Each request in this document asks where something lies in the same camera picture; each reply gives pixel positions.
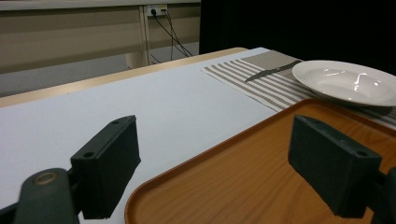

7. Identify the white wall power socket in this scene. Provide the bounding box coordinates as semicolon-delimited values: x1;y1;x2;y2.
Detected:
146;4;168;18

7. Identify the brown wooden tray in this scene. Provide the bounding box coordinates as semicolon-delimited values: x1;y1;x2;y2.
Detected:
123;98;396;224

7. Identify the black curtain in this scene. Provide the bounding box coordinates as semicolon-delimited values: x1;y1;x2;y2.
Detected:
199;0;396;77

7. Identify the metal table knife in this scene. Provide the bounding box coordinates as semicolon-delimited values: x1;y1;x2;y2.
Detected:
244;60;303;83

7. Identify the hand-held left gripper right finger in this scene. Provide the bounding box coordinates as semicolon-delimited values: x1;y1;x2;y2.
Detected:
287;114;383;218

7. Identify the white ceramic plate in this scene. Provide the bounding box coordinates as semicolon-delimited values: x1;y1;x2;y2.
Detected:
291;60;396;107

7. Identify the striped cloth placemat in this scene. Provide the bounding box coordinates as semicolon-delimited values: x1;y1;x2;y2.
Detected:
201;49;396;128

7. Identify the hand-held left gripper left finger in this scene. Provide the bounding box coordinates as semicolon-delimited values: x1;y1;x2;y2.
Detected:
70;115;142;220

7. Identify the black power cable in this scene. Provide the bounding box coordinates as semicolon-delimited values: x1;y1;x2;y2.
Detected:
150;8;190;58
163;8;194;62

